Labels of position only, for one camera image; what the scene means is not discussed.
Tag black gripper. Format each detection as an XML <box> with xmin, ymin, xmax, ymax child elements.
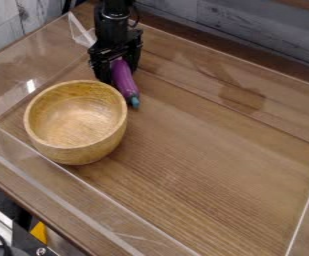
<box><xmin>88</xmin><ymin>29</ymin><xmax>143</xmax><ymax>84</ymax></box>

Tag purple toy eggplant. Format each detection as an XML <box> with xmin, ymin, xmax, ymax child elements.
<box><xmin>111</xmin><ymin>59</ymin><xmax>140</xmax><ymax>109</ymax></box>

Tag brown wooden bowl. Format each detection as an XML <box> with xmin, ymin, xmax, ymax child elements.
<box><xmin>23</xmin><ymin>80</ymin><xmax>127</xmax><ymax>165</ymax></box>

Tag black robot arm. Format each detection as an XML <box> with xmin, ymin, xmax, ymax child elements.
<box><xmin>87</xmin><ymin>0</ymin><xmax>143</xmax><ymax>84</ymax></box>

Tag yellow sticker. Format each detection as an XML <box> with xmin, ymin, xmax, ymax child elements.
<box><xmin>31</xmin><ymin>222</ymin><xmax>48</xmax><ymax>244</ymax></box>

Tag clear acrylic tray wall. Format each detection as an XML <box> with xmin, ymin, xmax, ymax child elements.
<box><xmin>0</xmin><ymin>10</ymin><xmax>309</xmax><ymax>256</ymax></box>

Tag black metal base plate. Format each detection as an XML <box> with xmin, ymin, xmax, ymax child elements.
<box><xmin>11</xmin><ymin>222</ymin><xmax>73</xmax><ymax>256</ymax></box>

